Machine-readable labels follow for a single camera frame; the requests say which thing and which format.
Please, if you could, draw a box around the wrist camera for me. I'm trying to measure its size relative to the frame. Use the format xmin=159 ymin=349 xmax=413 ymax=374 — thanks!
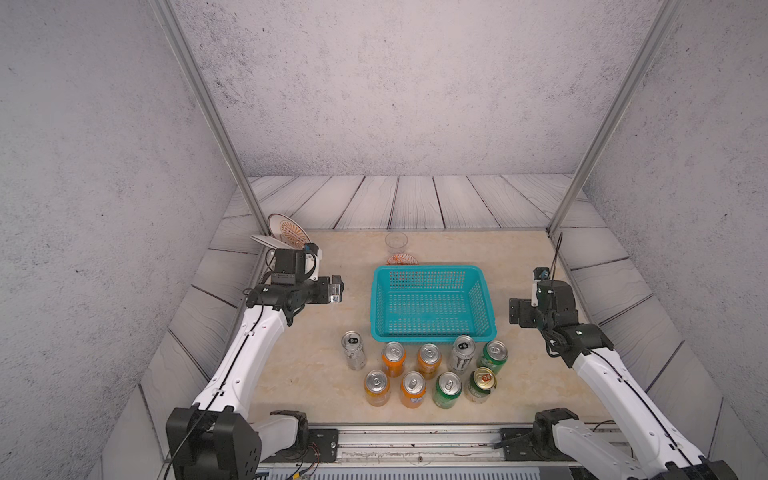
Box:
xmin=531 ymin=267 xmax=551 ymax=308
xmin=303 ymin=242 xmax=322 ymax=281

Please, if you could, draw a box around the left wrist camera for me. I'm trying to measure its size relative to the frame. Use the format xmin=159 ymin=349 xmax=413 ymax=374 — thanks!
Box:
xmin=303 ymin=242 xmax=322 ymax=281

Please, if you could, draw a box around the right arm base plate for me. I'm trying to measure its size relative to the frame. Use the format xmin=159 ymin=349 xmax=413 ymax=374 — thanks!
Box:
xmin=491 ymin=426 xmax=572 ymax=462

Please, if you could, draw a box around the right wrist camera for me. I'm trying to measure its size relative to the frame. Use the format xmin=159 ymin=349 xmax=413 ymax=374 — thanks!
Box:
xmin=531 ymin=267 xmax=551 ymax=308

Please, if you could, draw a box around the aluminium mounting rail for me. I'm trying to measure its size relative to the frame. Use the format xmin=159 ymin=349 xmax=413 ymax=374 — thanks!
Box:
xmin=157 ymin=423 xmax=690 ymax=480

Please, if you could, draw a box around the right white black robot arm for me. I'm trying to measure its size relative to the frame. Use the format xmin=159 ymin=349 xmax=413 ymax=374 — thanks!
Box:
xmin=509 ymin=267 xmax=736 ymax=479

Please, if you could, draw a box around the clear plastic cup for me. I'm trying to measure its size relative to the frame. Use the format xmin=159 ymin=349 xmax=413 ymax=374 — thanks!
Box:
xmin=385 ymin=231 xmax=408 ymax=255

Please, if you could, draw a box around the patterned upright plate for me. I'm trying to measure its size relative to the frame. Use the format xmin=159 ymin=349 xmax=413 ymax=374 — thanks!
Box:
xmin=267 ymin=213 xmax=312 ymax=250

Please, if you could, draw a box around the aluminium frame post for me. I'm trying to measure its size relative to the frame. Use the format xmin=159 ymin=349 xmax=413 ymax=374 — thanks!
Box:
xmin=149 ymin=0 xmax=269 ymax=234
xmin=546 ymin=0 xmax=683 ymax=238

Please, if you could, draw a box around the green soda can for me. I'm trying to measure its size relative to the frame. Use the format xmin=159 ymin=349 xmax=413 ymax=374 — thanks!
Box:
xmin=432 ymin=371 xmax=462 ymax=409
xmin=477 ymin=340 xmax=508 ymax=375

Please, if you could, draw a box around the silver drink can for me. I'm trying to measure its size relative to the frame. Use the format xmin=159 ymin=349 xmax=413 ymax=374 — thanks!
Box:
xmin=341 ymin=330 xmax=367 ymax=371

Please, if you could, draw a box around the right aluminium frame post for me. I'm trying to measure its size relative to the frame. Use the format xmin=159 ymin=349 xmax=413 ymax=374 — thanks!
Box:
xmin=546 ymin=0 xmax=683 ymax=238

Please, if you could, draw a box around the red patterned bowl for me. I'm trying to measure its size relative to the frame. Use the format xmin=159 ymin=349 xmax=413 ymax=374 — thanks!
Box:
xmin=386 ymin=252 xmax=419 ymax=265

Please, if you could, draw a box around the white flat plate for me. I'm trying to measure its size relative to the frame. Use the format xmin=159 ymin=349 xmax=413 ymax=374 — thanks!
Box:
xmin=250 ymin=235 xmax=292 ymax=250

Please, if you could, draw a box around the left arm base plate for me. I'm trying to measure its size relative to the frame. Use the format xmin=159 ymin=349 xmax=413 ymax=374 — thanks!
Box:
xmin=266 ymin=428 xmax=339 ymax=464

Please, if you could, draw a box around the white monster energy can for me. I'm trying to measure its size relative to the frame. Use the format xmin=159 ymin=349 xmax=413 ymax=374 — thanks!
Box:
xmin=448 ymin=335 xmax=476 ymax=376

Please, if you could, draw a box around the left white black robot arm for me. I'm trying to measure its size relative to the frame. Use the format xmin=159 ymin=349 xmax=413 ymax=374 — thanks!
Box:
xmin=162 ymin=243 xmax=344 ymax=479

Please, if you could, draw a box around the left aluminium frame post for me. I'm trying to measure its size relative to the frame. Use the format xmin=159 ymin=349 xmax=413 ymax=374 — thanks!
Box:
xmin=149 ymin=0 xmax=269 ymax=234

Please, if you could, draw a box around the orange soda can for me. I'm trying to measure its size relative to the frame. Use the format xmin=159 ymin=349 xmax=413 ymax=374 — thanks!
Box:
xmin=363 ymin=369 xmax=390 ymax=407
xmin=381 ymin=341 xmax=406 ymax=378
xmin=417 ymin=343 xmax=442 ymax=380
xmin=400 ymin=371 xmax=427 ymax=409

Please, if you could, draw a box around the brown gold drink can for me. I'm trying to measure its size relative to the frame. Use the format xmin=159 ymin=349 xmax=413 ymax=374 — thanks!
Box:
xmin=464 ymin=367 xmax=497 ymax=403

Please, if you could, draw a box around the teal plastic basket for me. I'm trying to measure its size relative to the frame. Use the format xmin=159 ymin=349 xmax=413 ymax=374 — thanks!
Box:
xmin=370 ymin=265 xmax=497 ymax=343

